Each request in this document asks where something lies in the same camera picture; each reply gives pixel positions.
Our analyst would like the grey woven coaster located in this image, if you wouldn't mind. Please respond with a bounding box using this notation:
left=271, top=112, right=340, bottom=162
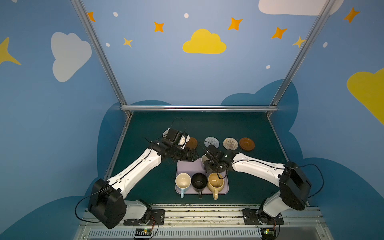
left=204, top=137, right=220, bottom=148

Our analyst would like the white multicolour woven coaster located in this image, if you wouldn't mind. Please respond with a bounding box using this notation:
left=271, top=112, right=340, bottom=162
left=223, top=138, right=239, bottom=151

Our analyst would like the dark brown wooden coaster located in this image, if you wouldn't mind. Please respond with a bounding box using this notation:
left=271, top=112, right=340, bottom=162
left=186, top=137, right=198, bottom=150

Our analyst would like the brown wooden saucer coaster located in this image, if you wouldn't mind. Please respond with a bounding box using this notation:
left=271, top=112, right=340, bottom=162
left=239, top=138, right=256, bottom=152

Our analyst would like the white mug lilac handle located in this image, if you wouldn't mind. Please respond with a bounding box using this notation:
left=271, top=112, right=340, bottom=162
left=201, top=155, right=210, bottom=167

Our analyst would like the cream mug white handle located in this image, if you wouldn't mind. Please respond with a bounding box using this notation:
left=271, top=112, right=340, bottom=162
left=162, top=129, right=190, bottom=149

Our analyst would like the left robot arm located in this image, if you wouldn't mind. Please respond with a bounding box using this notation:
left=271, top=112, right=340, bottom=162
left=88, top=137, right=193, bottom=229

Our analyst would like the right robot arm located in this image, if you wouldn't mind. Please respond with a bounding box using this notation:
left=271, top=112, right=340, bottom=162
left=202, top=145, right=312, bottom=222

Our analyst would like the tan yellow mug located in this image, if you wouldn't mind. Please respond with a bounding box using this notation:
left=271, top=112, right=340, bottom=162
left=207, top=173, right=225, bottom=200

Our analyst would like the lilac plastic tray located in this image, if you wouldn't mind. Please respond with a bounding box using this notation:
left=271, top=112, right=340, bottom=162
left=175, top=159, right=229, bottom=196

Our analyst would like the black mug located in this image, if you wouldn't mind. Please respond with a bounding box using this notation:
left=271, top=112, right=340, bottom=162
left=192, top=173, right=208, bottom=200

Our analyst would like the rear aluminium crossbar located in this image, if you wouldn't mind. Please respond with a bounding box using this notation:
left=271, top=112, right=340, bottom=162
left=121, top=105, right=278, bottom=112

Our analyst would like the left green circuit board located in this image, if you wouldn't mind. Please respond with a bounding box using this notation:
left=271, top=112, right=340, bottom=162
left=134, top=228, right=153, bottom=238

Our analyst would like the green circuit board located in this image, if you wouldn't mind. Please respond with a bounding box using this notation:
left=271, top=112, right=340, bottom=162
left=261, top=229, right=277, bottom=240
left=134, top=228, right=153, bottom=238

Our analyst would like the right green circuit board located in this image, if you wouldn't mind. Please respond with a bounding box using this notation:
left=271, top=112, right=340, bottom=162
left=261, top=229, right=277, bottom=240

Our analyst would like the cream mug blue handle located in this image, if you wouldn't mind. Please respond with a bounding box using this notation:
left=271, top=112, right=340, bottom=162
left=175, top=173, right=192, bottom=198

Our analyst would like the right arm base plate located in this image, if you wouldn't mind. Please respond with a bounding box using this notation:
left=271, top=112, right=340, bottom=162
left=242, top=208, right=284, bottom=225

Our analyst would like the aluminium front rail frame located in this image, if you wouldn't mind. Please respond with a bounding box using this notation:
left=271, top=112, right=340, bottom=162
left=74, top=204, right=333, bottom=240

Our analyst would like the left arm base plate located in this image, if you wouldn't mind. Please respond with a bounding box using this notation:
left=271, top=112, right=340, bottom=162
left=124, top=209, right=165, bottom=226

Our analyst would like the right aluminium frame post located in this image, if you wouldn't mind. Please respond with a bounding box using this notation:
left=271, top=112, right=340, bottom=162
left=267, top=0, right=336, bottom=119

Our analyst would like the aluminium frame post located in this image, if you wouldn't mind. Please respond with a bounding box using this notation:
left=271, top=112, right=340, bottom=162
left=267, top=0, right=336, bottom=119
left=71, top=0, right=127, bottom=107

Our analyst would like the left aluminium frame post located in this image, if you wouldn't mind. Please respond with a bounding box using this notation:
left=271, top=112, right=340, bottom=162
left=71, top=0, right=127, bottom=107

